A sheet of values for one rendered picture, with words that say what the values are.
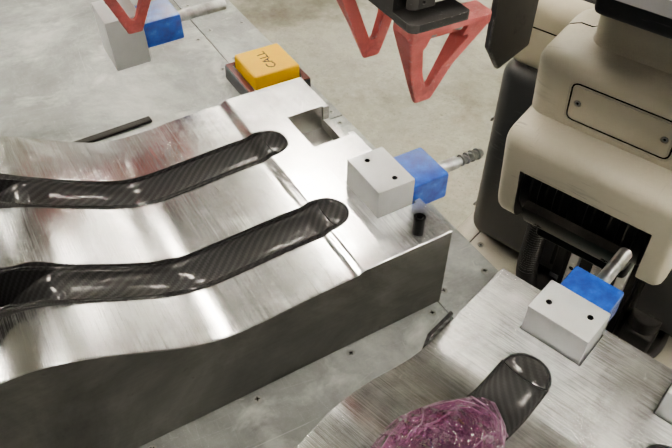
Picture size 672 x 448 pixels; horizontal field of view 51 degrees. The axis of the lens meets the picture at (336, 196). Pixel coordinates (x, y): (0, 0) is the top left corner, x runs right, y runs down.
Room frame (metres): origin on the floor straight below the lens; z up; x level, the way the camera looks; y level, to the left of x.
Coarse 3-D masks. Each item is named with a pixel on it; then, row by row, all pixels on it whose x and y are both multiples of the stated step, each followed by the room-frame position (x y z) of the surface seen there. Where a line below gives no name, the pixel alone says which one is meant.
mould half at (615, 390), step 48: (528, 288) 0.37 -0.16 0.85; (480, 336) 0.33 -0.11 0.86; (528, 336) 0.33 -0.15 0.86; (384, 384) 0.26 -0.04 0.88; (432, 384) 0.28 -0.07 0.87; (576, 384) 0.29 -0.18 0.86; (624, 384) 0.29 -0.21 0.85; (336, 432) 0.22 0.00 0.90; (528, 432) 0.25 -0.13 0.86; (576, 432) 0.25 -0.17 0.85; (624, 432) 0.25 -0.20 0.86
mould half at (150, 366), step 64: (192, 128) 0.54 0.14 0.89; (256, 128) 0.54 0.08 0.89; (192, 192) 0.45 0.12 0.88; (256, 192) 0.45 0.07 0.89; (320, 192) 0.45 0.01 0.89; (0, 256) 0.33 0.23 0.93; (64, 256) 0.34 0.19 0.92; (128, 256) 0.36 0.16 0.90; (320, 256) 0.38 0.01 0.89; (384, 256) 0.37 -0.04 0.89; (0, 320) 0.27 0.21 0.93; (64, 320) 0.28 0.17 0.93; (128, 320) 0.29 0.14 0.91; (192, 320) 0.31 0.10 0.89; (256, 320) 0.31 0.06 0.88; (320, 320) 0.34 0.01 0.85; (384, 320) 0.37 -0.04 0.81; (0, 384) 0.23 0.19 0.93; (64, 384) 0.24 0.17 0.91; (128, 384) 0.26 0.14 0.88; (192, 384) 0.28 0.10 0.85; (256, 384) 0.31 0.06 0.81
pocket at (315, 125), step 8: (304, 112) 0.56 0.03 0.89; (312, 112) 0.57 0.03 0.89; (320, 112) 0.57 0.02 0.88; (328, 112) 0.57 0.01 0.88; (296, 120) 0.56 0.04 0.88; (304, 120) 0.56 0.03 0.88; (312, 120) 0.57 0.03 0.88; (320, 120) 0.57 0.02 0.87; (328, 120) 0.57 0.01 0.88; (304, 128) 0.56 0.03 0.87; (312, 128) 0.57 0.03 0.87; (320, 128) 0.57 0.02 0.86; (328, 128) 0.56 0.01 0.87; (336, 128) 0.56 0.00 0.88; (304, 136) 0.56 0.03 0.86; (312, 136) 0.56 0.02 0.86; (320, 136) 0.56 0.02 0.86; (328, 136) 0.56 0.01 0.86; (336, 136) 0.55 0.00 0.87; (312, 144) 0.55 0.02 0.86; (320, 144) 0.55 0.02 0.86
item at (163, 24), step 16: (128, 0) 0.65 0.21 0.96; (160, 0) 0.67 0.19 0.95; (224, 0) 0.69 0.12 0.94; (96, 16) 0.64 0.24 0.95; (112, 16) 0.62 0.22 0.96; (160, 16) 0.64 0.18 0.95; (176, 16) 0.64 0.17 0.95; (192, 16) 0.67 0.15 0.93; (112, 32) 0.61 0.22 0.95; (144, 32) 0.62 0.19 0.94; (160, 32) 0.63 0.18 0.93; (176, 32) 0.64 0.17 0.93; (112, 48) 0.61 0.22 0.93; (128, 48) 0.61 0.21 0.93; (144, 48) 0.62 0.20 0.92; (128, 64) 0.61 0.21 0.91
